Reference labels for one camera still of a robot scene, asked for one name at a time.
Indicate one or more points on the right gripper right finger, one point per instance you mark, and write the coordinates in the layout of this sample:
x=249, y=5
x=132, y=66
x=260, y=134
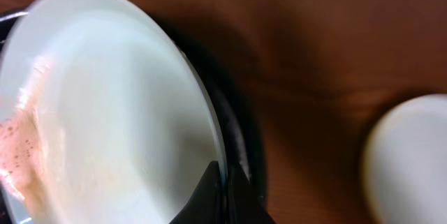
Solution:
x=243, y=205

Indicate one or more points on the light blue plate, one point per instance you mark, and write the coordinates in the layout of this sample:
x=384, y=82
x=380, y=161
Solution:
x=125, y=128
x=404, y=163

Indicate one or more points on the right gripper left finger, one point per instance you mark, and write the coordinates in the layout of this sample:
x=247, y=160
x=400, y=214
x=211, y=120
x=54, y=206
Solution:
x=205, y=204

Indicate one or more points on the round black serving tray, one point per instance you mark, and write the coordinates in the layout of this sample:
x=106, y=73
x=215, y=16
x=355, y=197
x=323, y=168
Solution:
x=230, y=119

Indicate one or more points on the light blue plate front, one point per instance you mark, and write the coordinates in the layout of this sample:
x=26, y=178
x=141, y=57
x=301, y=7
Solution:
x=125, y=128

